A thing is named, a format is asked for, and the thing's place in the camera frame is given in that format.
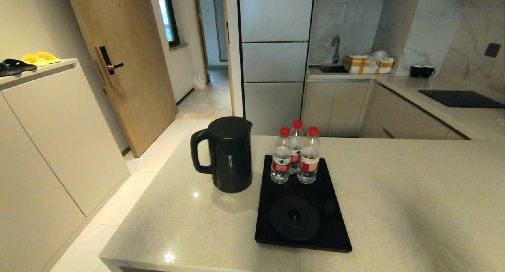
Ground grey tall refrigerator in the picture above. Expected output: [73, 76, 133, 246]
[237, 0, 316, 136]

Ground water bottle red label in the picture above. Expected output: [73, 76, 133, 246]
[297, 126, 321, 184]
[289, 120, 305, 175]
[271, 127, 292, 184]

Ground dark kitchen sink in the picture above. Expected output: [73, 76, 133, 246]
[319, 64, 350, 73]

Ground beige kitchen base cabinets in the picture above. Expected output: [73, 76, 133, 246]
[302, 79, 470, 140]

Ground black slipper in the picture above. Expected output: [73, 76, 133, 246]
[3, 59, 37, 72]
[0, 63, 23, 77]

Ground small taped cardboard box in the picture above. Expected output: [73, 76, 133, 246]
[375, 57, 395, 74]

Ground black round kettle base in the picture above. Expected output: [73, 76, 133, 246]
[269, 196, 321, 242]

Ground black electric kettle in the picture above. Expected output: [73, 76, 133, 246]
[190, 116, 254, 194]

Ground black door lock handle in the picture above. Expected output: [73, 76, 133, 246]
[95, 46, 124, 88]

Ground black induction cooktop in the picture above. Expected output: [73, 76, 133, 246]
[419, 90, 505, 109]

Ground black rectangular serving tray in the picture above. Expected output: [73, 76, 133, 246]
[254, 155, 353, 253]

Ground wooden door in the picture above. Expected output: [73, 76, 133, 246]
[65, 0, 178, 158]

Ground black framed window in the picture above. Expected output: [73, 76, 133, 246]
[156, 0, 188, 49]

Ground yellow slipper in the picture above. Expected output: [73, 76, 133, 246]
[36, 52, 61, 64]
[22, 54, 49, 67]

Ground large taped cardboard box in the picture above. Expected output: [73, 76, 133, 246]
[345, 54, 377, 74]

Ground beige shoe cabinet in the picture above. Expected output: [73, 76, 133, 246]
[0, 58, 131, 272]

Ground metal kitchen faucet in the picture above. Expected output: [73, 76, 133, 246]
[331, 35, 342, 64]

